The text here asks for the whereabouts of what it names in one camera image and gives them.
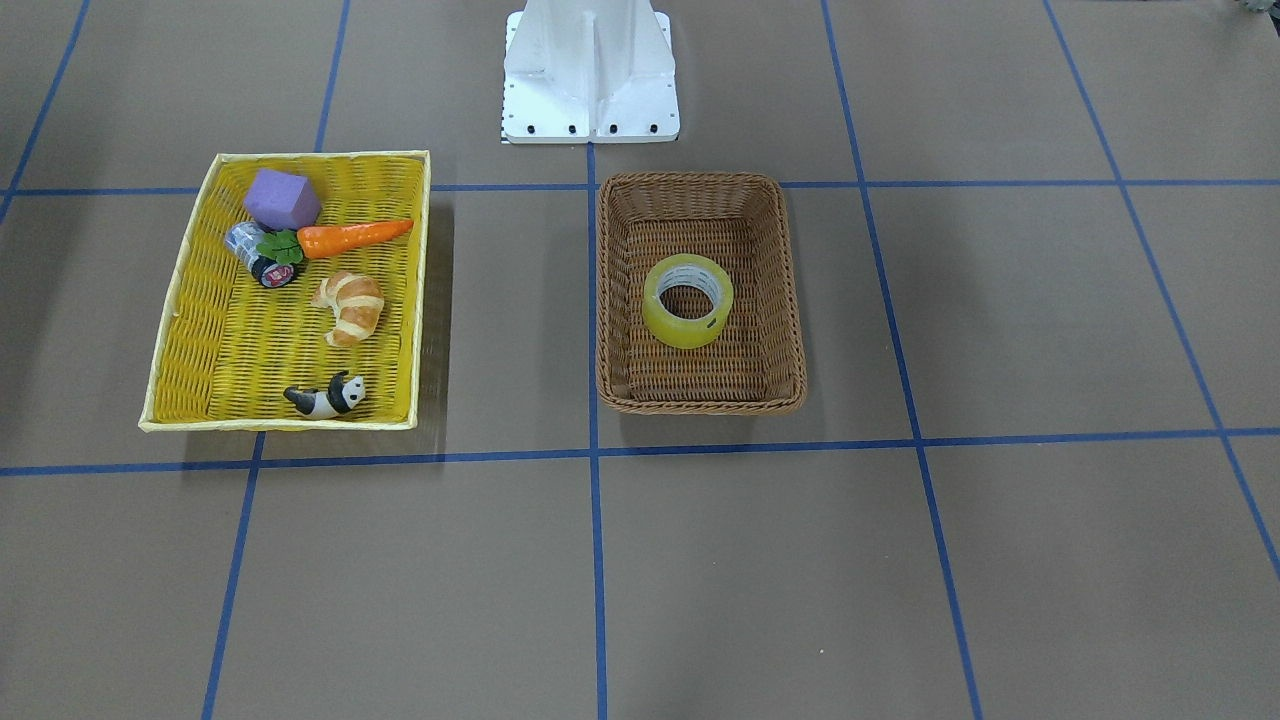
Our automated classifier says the yellow tape roll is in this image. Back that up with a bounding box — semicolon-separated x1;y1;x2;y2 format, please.
641;252;735;350

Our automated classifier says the toy panda figure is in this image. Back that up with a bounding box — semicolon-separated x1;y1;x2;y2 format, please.
282;372;367;421

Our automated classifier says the orange toy carrot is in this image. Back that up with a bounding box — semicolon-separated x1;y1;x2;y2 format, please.
253;219;415;265

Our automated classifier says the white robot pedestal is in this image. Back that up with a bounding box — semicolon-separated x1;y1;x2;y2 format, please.
500;1;681;145

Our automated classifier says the purple foam block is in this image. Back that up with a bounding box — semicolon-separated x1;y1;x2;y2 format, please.
242;168;323;232

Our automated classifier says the yellow woven basket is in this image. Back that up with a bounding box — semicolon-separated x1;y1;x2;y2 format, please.
138;149;433;432

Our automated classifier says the toy croissant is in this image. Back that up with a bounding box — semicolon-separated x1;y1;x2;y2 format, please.
308;272;385;348

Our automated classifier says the black sushi roll toy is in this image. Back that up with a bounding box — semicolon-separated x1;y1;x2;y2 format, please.
223;222;298;290

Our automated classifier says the brown wicker basket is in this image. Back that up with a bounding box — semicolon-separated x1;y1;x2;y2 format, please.
596;172;808;416

